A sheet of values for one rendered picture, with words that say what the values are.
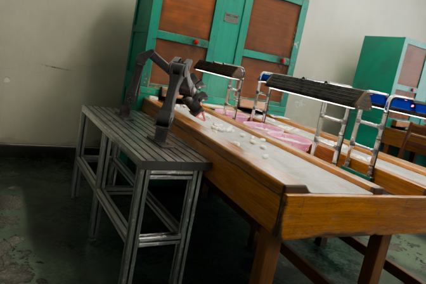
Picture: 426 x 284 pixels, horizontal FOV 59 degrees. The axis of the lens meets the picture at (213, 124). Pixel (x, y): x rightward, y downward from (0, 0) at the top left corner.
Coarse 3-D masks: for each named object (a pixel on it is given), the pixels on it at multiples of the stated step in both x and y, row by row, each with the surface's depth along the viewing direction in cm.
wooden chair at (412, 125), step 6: (414, 126) 379; (420, 126) 374; (408, 132) 382; (420, 132) 373; (408, 138) 383; (402, 144) 385; (408, 144) 381; (414, 144) 376; (420, 144) 371; (402, 150) 384; (402, 156) 385
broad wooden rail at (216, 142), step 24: (192, 120) 213; (192, 144) 191; (216, 144) 167; (216, 168) 165; (240, 168) 147; (264, 168) 137; (240, 192) 145; (264, 192) 131; (288, 192) 122; (264, 216) 130
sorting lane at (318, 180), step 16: (208, 128) 213; (240, 144) 186; (256, 144) 193; (272, 160) 163; (288, 160) 169; (304, 160) 176; (304, 176) 147; (320, 176) 151; (336, 176) 157; (320, 192) 129; (336, 192) 133; (352, 192) 137; (368, 192) 141
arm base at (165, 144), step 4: (156, 128) 184; (160, 128) 183; (156, 132) 183; (160, 132) 182; (164, 132) 183; (148, 136) 191; (152, 136) 192; (156, 136) 183; (160, 136) 183; (164, 136) 184; (152, 140) 186; (156, 140) 183; (160, 140) 183; (164, 140) 184; (156, 144) 181; (160, 144) 180; (164, 144) 181; (168, 144) 183; (172, 148) 179
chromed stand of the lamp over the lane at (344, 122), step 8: (312, 80) 170; (320, 80) 173; (320, 112) 178; (344, 112) 165; (320, 120) 178; (336, 120) 169; (344, 120) 164; (320, 128) 178; (344, 128) 165; (328, 144) 172; (312, 152) 181; (336, 152) 167; (336, 160) 167
